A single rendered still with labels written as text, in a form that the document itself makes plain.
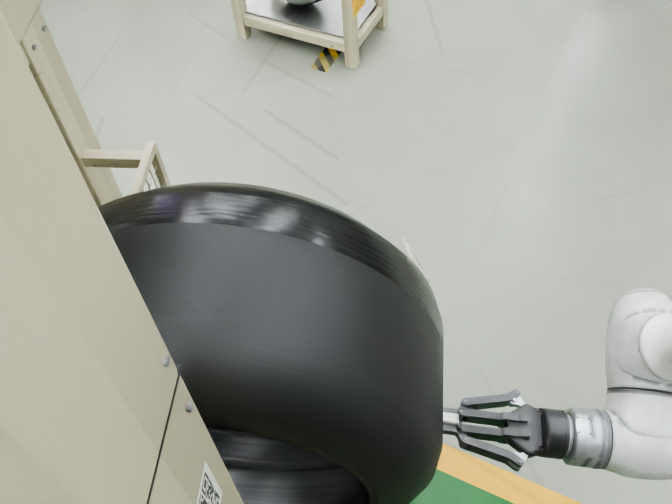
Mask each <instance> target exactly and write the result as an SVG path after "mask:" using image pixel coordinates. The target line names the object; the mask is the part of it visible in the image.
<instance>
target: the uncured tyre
mask: <svg viewBox="0 0 672 504"><path fill-rule="evenodd" d="M98 209H99V211H100V213H101V215H102V217H103V219H104V221H105V223H106V225H107V227H108V229H109V231H110V233H111V235H112V237H113V239H114V241H115V243H116V245H117V247H118V249H119V251H120V254H121V256H122V258H123V260H124V262H125V264H126V266H127V268H128V270H129V272H130V274H131V276H132V278H133V280H134V282H135V284H136V286H137V288H138V290H139V292H140V294H141V296H142V298H143V300H144V302H145V304H146V306H147V308H148V310H149V312H150V314H151V316H152V318H153V320H154V323H155V325H156V327H157V329H158V331H159V333H160V335H161V337H162V339H163V341H164V343H165V345H166V347H167V349H168V351H169V353H170V355H171V357H172V359H173V361H174V363H175V364H182V370H181V374H180V375H181V377H182V379H183V381H184V383H185V385H186V387H187V390H188V392H189V394H190V396H191V398H192V400H193V402H194V404H195V406H196V408H197V410H198V412H199V414H200V416H201V418H202V420H203V422H204V424H205V426H206V428H207V430H208V432H209V434H210V436H211V438H212V440H213V442H214V444H215V446H216V448H217V450H218V452H219V454H220V456H221V459H222V461H223V463H224V465H225V467H226V469H227V471H228V473H229V475H230V477H231V479H232V481H233V483H234V485H235V487H236V489H237V491H238V493H239V495H240V497H241V499H242V501H243V503H244V504H409V503H411V502H412V501H413V500H414V499H415V498H416V497H417V496H418V495H419V494H420V493H421V492H422V491H423V490H424V489H425V488H426V487H427V486H428V485H429V484H430V482H431V481H432V479H433V477H434V474H435V471H436V468H437V465H438V461H439V458H440V455H441V452H442V447H443V362H444V329H443V322H442V318H441V315H440V311H439V308H438V305H437V302H436V299H435V296H434V293H433V291H432V289H431V287H430V285H429V283H428V281H427V280H426V278H425V277H424V275H423V274H422V272H421V271H420V270H419V269H418V267H417V266H416V265H415V264H414V263H413V262H412V261H411V260H410V259H409V258H408V257H407V256H406V255H405V254H404V253H403V252H402V251H400V250H399V249H398V248H397V247H396V246H394V245H393V244H392V243H390V242H389V241H388V240H386V239H385V238H383V237H382V236H381V235H379V234H378V233H376V232H375V231H374V230H372V229H371V228H369V227H368V226H366V225H365V224H363V223H362V222H360V221H359V220H357V219H355V218H353V217H352V216H350V215H348V214H346V213H344V212H342V211H340V210H338V209H336V208H334V207H331V206H329V205H327V204H324V203H322V202H319V201H316V200H314V199H311V198H308V197H305V196H302V195H298V194H295V193H291V192H287V191H283V190H279V189H274V188H269V187H264V186H258V185H251V184H242V183H229V182H197V183H185V184H177V185H171V186H166V187H161V188H157V189H152V190H148V191H144V192H139V193H135V194H131V195H128V196H124V197H121V198H118V199H115V200H113V201H110V202H108V203H106V204H103V205H101V206H99V207H98Z"/></svg>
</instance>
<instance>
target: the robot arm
mask: <svg viewBox="0 0 672 504"><path fill-rule="evenodd" d="M605 372H606V378H607V398H606V403H605V407H604V410H600V409H586V408H578V407H569V408H567V409H566V410H565V411H563V410H556V409H548V408H535V407H533V406H531V405H530V404H525V403H524V401H523V400H522V398H521V397H520V394H521V392H520V391H519V390H518V389H515V390H513V391H511V392H509V393H507V394H498V395H488V396H478V397H469V398H463V399H462V401H461V403H460V405H459V407H458V408H456V409H454V408H446V407H443V434H446V435H453V436H455V437H456V438H457V440H458V442H459V447H460V448H461V449H464V450H467V451H470V452H473V453H475V454H478V455H481V456H484V457H487V458H490V459H493V460H496V461H498V462H501V463H504V464H506V465H507V466H509V467H510V468H511V469H513V470H514V471H516V472H518V471H519V470H520V469H521V468H522V466H523V465H524V462H525V460H526V459H527V458H532V457H535V456H539V457H543V458H551V459H562V460H563V461H564V462H565V464H567V465H571V466H579V467H587V468H593V469H603V470H607V471H610V472H613V473H615V474H617V475H620V476H624V477H628V478H634V479H643V480H670V479H672V301H671V300H670V298H669V297H668V296H667V295H665V294H663V293H662V292H660V291H658V290H655V289H650V288H639V289H634V290H630V291H628V292H626V293H624V294H623V295H622V296H621V297H620V298H618V299H617V301H616V302H615V304H614V306H613V308H612V311H611V314H610V317H609V321H608V326H607V334H606V347H605ZM506 406H510V407H517V409H515V410H513V411H511V412H501V413H498V412H490V411H482V409H491V408H501V407H506ZM459 422H460V423H459ZM462 422H467V423H475V424H483V425H491V426H497V427H498V428H494V427H485V426H476V425H468V424H462ZM458 423H459V424H458ZM481 440H486V441H495V442H498V443H501V444H508V445H510V446H511V447H512V448H513V449H515V450H516V451H517V452H514V453H513V452H511V451H509V450H507V449H504V448H501V447H498V446H495V445H492V444H489V443H487V442H484V441H481Z"/></svg>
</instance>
